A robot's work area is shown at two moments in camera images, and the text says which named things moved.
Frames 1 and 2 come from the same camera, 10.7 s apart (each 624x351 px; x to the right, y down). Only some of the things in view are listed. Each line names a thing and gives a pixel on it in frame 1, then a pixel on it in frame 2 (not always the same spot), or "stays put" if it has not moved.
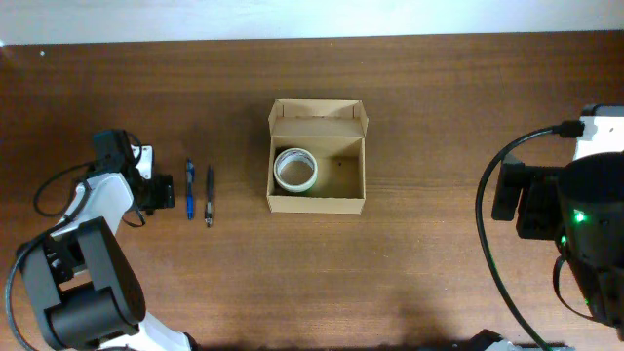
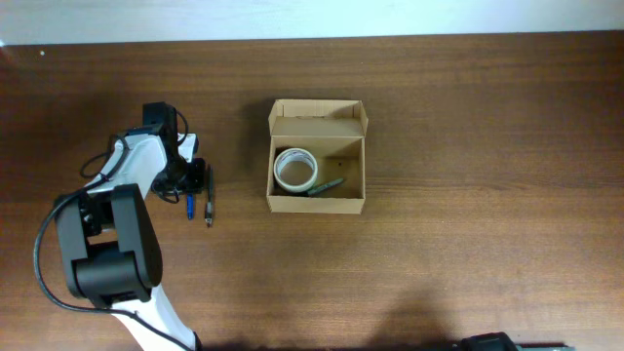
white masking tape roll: [292, 155] stays put
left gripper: [163, 191] -> [197, 174]
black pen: [210, 198] stays put
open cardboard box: [333, 132] stays put
